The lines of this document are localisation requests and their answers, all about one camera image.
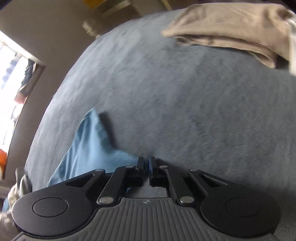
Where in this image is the tan folded cloth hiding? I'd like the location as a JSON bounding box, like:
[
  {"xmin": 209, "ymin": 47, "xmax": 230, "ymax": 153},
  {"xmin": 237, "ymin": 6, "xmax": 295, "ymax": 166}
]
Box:
[{"xmin": 161, "ymin": 3, "xmax": 294, "ymax": 69}]

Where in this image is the dark clothes pile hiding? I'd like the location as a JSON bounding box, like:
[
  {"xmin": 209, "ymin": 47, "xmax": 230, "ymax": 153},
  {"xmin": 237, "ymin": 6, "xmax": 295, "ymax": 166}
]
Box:
[{"xmin": 20, "ymin": 59, "xmax": 35, "ymax": 95}]

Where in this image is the cream wooden footboard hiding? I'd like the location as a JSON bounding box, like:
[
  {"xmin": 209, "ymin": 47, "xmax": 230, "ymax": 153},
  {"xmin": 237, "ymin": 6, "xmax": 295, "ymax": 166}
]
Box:
[{"xmin": 102, "ymin": 0, "xmax": 173, "ymax": 16}]

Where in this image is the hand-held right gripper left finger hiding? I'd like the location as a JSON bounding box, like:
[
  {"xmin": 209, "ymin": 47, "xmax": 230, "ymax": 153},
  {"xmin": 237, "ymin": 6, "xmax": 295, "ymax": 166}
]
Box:
[{"xmin": 66, "ymin": 157, "xmax": 148, "ymax": 205}]

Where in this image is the grey sweatshirt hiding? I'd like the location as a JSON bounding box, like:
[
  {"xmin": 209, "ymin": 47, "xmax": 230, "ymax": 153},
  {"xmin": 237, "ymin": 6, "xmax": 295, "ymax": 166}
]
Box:
[{"xmin": 7, "ymin": 167, "xmax": 33, "ymax": 209}]

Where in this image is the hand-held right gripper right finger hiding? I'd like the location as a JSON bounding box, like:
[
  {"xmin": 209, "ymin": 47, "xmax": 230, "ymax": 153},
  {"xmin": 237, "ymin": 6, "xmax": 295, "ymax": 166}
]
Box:
[{"xmin": 149, "ymin": 157, "xmax": 228, "ymax": 205}]

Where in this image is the grey fleece blanket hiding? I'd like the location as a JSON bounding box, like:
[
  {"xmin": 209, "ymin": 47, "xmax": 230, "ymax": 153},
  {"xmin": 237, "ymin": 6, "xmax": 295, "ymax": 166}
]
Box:
[{"xmin": 23, "ymin": 0, "xmax": 296, "ymax": 241}]

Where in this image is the light blue t-shirt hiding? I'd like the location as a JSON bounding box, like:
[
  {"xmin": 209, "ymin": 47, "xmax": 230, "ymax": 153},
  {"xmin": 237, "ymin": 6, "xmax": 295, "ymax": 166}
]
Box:
[{"xmin": 47, "ymin": 108, "xmax": 141, "ymax": 193}]

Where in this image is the cream bedpost finial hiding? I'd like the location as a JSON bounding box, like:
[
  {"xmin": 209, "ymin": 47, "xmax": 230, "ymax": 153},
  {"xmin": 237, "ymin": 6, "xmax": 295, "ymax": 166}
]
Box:
[{"xmin": 83, "ymin": 20, "xmax": 101, "ymax": 39}]

